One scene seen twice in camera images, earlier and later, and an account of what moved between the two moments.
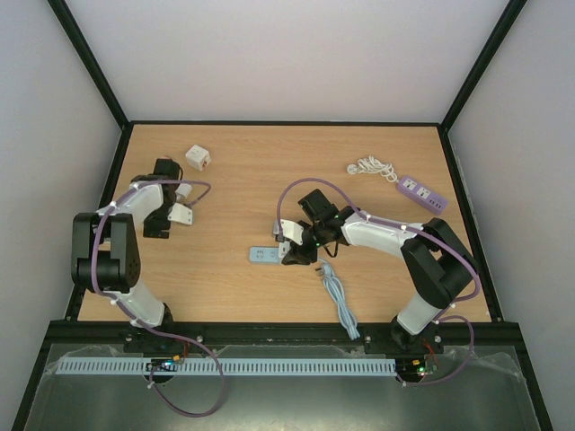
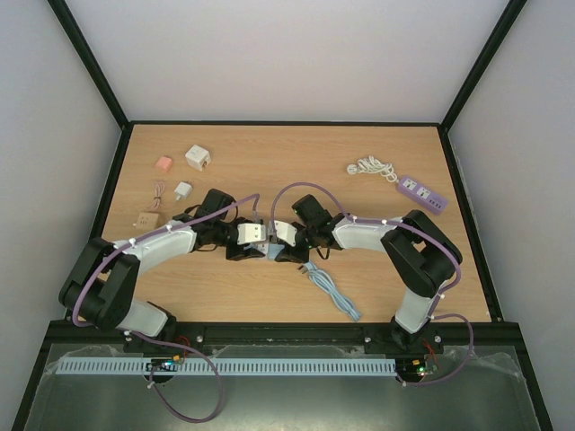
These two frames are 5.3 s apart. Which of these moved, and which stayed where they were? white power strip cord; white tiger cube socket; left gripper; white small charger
Moved: left gripper
Stayed: white power strip cord; white small charger; white tiger cube socket
